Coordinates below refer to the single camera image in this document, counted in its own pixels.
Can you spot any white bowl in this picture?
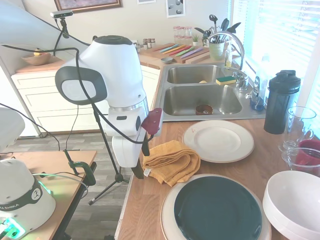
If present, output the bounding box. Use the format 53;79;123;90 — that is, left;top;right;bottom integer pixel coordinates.
264;170;320;232
261;192;320;240

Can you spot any dark green c-clamp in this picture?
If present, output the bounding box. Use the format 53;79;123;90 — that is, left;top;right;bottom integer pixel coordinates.
62;148;97;187

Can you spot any pale green utensil holder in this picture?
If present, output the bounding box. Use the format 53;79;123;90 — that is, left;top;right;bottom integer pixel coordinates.
208;41;225;61

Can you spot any purple knife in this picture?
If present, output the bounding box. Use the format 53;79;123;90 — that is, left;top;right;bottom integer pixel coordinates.
180;47;204;60

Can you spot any black shaker bottle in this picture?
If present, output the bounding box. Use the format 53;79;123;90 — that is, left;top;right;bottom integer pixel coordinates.
263;69;302;135

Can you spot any tall clear glass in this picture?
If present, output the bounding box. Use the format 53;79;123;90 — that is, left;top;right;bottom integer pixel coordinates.
277;106;318;152

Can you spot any black slotted spoon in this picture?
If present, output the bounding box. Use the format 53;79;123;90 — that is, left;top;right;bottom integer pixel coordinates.
209;14;221;36

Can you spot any brown bowl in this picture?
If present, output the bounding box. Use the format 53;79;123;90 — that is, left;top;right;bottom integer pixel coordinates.
195;104;214;116

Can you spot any wide white window blind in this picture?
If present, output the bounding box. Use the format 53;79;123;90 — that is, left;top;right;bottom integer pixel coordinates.
305;83;320;120

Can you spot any wrist camera with red mount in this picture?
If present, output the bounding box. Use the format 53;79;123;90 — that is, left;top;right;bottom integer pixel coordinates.
141;107;164;138

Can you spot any green knife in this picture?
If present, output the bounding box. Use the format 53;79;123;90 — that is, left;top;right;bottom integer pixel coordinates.
175;46;198;58

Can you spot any leafy green houseplant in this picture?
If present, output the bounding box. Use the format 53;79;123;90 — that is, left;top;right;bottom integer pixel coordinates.
194;26;213;48

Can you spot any chrome gooseneck faucet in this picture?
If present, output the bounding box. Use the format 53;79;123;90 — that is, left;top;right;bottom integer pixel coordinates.
208;31;246;72

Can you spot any yellow cloth towel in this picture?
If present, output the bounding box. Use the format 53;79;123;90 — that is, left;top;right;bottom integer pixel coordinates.
142;139;202;188

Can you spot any wooden fruit bowl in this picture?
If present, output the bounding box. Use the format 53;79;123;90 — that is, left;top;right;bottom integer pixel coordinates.
21;51;52;67

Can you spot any red mug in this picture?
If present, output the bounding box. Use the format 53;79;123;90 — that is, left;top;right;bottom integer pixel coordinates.
294;139;320;168

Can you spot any grey photo poster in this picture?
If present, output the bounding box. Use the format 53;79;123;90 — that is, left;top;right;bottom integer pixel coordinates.
166;0;187;19

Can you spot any wooden cutting board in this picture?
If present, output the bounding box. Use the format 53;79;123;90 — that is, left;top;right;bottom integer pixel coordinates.
138;42;211;65

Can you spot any grey stereo camera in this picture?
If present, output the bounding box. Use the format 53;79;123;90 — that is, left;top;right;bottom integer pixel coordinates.
50;10;74;19

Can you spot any black tripod stand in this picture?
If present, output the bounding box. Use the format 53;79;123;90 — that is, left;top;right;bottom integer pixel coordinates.
58;17;131;206

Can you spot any green white cable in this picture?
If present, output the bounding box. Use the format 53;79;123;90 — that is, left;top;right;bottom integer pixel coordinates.
32;172;90;192

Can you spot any pink knife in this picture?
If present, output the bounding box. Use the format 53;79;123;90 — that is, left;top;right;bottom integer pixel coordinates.
172;46;195;57

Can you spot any wood framed picture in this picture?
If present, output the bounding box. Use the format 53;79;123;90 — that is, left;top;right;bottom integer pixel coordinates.
54;0;124;14

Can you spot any clear dish soap bottle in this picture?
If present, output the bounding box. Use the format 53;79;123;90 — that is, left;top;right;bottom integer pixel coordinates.
249;53;272;111

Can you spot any orange knife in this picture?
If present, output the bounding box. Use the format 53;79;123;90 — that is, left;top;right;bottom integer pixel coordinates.
162;44;186;54

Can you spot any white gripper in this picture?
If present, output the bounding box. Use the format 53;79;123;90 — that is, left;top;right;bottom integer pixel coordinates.
103;106;151;180

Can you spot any stainless steel double sink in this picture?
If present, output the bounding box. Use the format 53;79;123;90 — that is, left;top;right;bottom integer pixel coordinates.
152;62;267;123

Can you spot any white drawer cabinet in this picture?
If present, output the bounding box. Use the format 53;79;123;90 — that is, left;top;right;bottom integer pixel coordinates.
11;64;161;133

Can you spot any white plate with tan rim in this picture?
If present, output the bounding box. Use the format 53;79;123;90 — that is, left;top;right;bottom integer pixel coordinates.
181;119;255;163

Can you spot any black turner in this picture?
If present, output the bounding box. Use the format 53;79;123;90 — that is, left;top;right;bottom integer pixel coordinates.
228;22;242;33

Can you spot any yellow liquid soap bottle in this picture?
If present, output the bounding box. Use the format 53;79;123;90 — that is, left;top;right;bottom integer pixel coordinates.
224;42;233;69

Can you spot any yellow green sponge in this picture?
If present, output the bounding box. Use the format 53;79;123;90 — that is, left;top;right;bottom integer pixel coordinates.
215;76;237;87

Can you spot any teal knife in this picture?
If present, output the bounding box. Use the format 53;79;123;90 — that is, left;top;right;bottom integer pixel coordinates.
159;44;180;53

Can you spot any black spatula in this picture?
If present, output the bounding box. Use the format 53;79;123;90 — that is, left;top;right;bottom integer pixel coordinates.
220;17;230;35

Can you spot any dark green plate stack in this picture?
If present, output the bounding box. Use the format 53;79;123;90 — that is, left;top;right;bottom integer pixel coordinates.
160;173;273;240

